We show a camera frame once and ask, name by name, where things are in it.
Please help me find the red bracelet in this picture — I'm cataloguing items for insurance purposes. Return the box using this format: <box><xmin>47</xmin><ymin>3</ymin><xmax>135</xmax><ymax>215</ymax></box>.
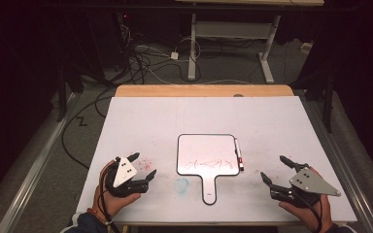
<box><xmin>86</xmin><ymin>207</ymin><xmax>115</xmax><ymax>226</ymax></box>

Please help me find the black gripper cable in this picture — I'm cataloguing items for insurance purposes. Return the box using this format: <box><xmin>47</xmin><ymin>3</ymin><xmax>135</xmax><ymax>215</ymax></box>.
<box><xmin>299</xmin><ymin>190</ymin><xmax>324</xmax><ymax>229</ymax></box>
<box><xmin>98</xmin><ymin>161</ymin><xmax>121</xmax><ymax>233</ymax></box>

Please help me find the white metal desk frame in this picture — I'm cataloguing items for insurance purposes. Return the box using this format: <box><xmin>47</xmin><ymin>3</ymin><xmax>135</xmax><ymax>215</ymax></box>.
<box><xmin>186</xmin><ymin>13</ymin><xmax>282</xmax><ymax>84</ymax></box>

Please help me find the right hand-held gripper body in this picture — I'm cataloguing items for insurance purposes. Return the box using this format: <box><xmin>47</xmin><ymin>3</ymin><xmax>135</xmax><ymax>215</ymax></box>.
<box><xmin>269</xmin><ymin>163</ymin><xmax>342</xmax><ymax>209</ymax></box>

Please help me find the white table cover sheet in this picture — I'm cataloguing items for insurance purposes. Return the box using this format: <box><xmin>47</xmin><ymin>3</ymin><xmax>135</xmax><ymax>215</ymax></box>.
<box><xmin>76</xmin><ymin>95</ymin><xmax>358</xmax><ymax>225</ymax></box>

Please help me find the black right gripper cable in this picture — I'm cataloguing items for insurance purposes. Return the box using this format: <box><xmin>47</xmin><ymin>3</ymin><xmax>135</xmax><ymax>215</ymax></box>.
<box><xmin>299</xmin><ymin>190</ymin><xmax>324</xmax><ymax>229</ymax></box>

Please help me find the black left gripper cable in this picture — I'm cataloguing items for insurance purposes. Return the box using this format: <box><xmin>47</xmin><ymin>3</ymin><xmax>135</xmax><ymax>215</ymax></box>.
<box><xmin>98</xmin><ymin>161</ymin><xmax>121</xmax><ymax>233</ymax></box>

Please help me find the black metal stand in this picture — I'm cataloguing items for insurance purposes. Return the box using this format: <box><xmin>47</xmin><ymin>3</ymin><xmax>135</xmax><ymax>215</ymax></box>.
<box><xmin>55</xmin><ymin>62</ymin><xmax>70</xmax><ymax>123</ymax></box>

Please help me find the grey metal floor rail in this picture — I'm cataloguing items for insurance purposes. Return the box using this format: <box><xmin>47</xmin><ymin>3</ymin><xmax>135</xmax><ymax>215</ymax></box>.
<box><xmin>299</xmin><ymin>93</ymin><xmax>373</xmax><ymax>233</ymax></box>
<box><xmin>0</xmin><ymin>91</ymin><xmax>82</xmax><ymax>233</ymax></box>

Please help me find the person's left hand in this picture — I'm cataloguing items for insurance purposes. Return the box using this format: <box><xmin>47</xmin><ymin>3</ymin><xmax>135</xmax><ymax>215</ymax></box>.
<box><xmin>91</xmin><ymin>160</ymin><xmax>142</xmax><ymax>224</ymax></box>

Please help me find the person's right hand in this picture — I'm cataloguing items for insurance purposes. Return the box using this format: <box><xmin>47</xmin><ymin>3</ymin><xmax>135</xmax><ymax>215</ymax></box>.
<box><xmin>278</xmin><ymin>194</ymin><xmax>334</xmax><ymax>233</ymax></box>

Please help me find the white marker pen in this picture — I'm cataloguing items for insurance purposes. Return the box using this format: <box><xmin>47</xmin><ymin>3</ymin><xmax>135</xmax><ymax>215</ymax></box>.
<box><xmin>233</xmin><ymin>138</ymin><xmax>246</xmax><ymax>172</ymax></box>

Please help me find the white power strip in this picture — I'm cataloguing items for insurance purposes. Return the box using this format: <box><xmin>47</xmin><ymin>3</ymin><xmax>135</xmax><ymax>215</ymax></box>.
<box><xmin>299</xmin><ymin>41</ymin><xmax>315</xmax><ymax>54</ymax></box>

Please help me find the small paddle-shaped whiteboard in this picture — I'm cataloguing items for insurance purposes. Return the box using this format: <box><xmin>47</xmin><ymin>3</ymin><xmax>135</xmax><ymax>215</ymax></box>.
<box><xmin>176</xmin><ymin>133</ymin><xmax>242</xmax><ymax>206</ymax></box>

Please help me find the long black floor cable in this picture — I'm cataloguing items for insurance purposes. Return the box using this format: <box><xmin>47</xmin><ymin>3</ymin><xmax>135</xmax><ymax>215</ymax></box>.
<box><xmin>60</xmin><ymin>86</ymin><xmax>118</xmax><ymax>171</ymax></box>

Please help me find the tangle of floor cables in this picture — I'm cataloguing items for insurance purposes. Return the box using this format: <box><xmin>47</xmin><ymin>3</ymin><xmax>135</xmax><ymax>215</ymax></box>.
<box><xmin>115</xmin><ymin>18</ymin><xmax>205</xmax><ymax>85</ymax></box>

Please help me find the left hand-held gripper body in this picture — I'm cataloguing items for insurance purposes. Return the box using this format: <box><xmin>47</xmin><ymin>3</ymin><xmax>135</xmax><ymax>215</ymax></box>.
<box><xmin>104</xmin><ymin>156</ymin><xmax>150</xmax><ymax>198</ymax></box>

